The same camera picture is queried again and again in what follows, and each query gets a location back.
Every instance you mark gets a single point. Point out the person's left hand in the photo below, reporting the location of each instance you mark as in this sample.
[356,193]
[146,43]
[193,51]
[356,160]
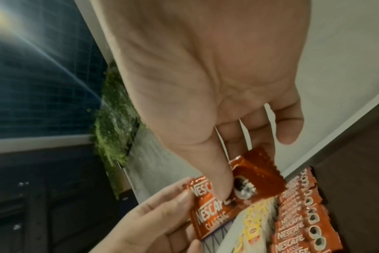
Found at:
[152,222]

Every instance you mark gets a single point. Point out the person's right hand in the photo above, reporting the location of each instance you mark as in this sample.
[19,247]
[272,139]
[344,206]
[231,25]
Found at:
[208,74]

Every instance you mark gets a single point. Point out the red coffee stick sachet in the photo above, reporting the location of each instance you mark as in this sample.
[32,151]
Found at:
[211,217]
[261,173]

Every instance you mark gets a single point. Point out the row of tea bags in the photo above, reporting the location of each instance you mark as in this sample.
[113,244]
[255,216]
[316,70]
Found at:
[255,227]

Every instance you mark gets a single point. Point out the row of red Nescafe sachets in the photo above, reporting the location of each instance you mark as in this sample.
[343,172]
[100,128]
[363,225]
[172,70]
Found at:
[302,222]

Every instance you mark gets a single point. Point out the brown plastic tray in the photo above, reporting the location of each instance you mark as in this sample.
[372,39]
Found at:
[358,185]

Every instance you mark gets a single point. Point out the green hedge plants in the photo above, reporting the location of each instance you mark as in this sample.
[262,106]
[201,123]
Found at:
[114,128]

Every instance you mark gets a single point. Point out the black metal shelving rack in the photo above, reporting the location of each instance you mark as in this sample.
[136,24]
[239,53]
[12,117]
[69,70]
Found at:
[52,202]

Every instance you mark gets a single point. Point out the white slanted beam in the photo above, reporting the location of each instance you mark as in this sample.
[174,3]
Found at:
[92,29]

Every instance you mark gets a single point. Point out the glass grid building facade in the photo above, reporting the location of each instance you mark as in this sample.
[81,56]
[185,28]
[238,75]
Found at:
[36,86]

